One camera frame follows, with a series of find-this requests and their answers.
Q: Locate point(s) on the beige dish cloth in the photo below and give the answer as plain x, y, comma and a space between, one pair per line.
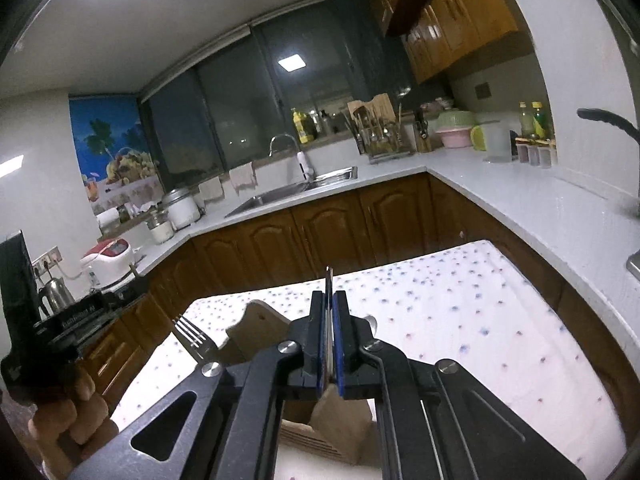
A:
210, 190
242, 176

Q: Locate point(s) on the tropical fruit wall poster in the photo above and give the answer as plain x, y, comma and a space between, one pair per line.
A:
115, 150

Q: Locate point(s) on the wall socket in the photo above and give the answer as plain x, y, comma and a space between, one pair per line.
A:
47, 257

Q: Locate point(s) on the dark bottle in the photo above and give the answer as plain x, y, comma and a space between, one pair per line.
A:
315, 126

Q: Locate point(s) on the spice jar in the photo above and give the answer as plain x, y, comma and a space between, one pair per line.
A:
521, 152
545, 156
532, 154

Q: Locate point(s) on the wooden cabinets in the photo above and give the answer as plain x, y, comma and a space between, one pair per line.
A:
300, 240
450, 20

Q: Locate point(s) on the cooking oil bottle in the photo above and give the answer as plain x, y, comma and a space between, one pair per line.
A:
538, 120
525, 120

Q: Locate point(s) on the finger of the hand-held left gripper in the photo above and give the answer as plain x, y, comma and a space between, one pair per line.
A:
125, 295

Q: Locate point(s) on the wooden utensil holder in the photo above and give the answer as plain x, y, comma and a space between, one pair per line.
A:
260, 325

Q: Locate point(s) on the dotted white tablecloth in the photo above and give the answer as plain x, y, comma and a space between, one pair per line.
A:
450, 310

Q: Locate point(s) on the person's left hand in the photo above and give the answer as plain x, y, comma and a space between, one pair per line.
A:
70, 420

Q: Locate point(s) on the white and red rice cooker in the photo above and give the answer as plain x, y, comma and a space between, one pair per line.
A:
107, 255

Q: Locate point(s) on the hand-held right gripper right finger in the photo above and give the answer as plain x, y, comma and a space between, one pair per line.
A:
341, 350

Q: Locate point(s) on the knife block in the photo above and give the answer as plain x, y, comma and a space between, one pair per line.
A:
423, 137

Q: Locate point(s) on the steel sink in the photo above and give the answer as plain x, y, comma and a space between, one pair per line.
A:
285, 195

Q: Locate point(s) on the metal utensil drying rack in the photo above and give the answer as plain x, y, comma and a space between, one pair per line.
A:
377, 130

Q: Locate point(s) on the yellow bottle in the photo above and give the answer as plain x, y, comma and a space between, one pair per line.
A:
300, 127

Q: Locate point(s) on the paper towel roll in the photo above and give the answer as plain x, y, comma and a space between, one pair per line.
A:
107, 220

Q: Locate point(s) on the steel gas stove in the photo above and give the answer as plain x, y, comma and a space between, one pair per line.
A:
635, 266

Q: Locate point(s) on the white faucet filter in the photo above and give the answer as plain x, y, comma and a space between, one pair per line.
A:
305, 165

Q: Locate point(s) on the black wok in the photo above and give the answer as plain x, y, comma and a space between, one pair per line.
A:
610, 120

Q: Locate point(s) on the square ceiling light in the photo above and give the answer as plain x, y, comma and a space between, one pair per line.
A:
10, 166

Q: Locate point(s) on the metal fork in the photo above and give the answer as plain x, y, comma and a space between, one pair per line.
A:
192, 340

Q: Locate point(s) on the steel electric kettle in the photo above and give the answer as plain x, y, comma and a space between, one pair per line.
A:
55, 297

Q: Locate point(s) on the curved metal faucet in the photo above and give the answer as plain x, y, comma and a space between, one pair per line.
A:
280, 139

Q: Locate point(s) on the dark kitchen window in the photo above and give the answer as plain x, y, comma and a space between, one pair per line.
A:
240, 110

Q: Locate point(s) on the white lidded pot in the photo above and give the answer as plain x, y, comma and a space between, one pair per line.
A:
182, 207

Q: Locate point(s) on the dark wall vent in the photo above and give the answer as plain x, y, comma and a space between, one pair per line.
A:
483, 91

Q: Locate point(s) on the wooden upper cabinets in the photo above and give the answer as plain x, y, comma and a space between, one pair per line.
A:
450, 20

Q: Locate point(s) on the wooden lower cabinets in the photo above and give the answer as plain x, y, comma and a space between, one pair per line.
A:
300, 240

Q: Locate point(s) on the glass jar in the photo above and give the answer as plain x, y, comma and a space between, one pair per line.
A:
160, 230

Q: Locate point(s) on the green and pink bowls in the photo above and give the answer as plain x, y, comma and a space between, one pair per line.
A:
452, 130

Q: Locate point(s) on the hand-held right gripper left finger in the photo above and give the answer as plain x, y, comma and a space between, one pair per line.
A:
317, 350

